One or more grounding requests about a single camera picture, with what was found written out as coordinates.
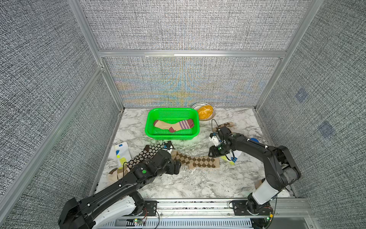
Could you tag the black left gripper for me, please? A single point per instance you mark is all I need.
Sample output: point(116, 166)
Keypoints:
point(172, 170)

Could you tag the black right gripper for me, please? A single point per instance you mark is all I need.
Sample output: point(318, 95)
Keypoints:
point(213, 151)

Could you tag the brown checkered argyle sock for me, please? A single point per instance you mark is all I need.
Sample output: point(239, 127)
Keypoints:
point(196, 161)

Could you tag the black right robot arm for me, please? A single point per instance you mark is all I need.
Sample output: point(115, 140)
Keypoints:
point(279, 165)

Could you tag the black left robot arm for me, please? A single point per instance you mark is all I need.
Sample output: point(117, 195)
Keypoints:
point(88, 212)

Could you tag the brown daisy sock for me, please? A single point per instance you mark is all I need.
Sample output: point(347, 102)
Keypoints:
point(147, 153)

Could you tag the orange fruit in bowl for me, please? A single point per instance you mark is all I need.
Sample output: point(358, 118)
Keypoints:
point(205, 112)

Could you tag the blue lid jar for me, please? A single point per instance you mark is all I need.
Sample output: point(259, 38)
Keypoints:
point(254, 140)

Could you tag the white sock blue yellow patches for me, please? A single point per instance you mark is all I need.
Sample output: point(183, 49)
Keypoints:
point(122, 154)

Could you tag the patterned white bowl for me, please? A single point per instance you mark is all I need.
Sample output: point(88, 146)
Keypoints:
point(196, 106)

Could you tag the green plastic basket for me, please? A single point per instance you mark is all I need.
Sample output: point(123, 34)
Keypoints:
point(172, 116)

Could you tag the brown jar black lid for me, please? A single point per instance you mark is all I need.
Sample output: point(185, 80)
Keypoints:
point(258, 183)

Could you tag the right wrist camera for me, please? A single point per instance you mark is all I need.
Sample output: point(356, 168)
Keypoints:
point(214, 138)

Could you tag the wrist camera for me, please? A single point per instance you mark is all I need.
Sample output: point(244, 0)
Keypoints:
point(214, 138)
point(168, 147)

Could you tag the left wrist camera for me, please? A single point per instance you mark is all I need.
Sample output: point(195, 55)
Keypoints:
point(168, 147)

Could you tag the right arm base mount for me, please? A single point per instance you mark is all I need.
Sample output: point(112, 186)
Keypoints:
point(257, 203)

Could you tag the aluminium front rail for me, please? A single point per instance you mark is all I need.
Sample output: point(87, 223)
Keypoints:
point(206, 213)

